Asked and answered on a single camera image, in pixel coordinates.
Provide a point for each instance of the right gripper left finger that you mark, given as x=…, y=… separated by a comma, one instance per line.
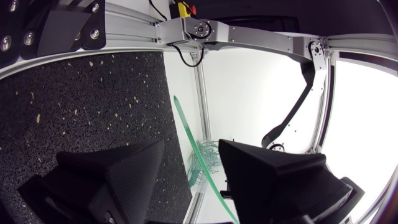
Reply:
x=124, y=180

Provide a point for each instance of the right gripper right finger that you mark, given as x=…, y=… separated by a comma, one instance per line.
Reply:
x=273, y=183

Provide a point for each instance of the yellow emergency stop box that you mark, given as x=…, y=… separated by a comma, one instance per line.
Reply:
x=182, y=9

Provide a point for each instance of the black speckled mat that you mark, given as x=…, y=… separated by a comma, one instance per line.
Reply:
x=87, y=105

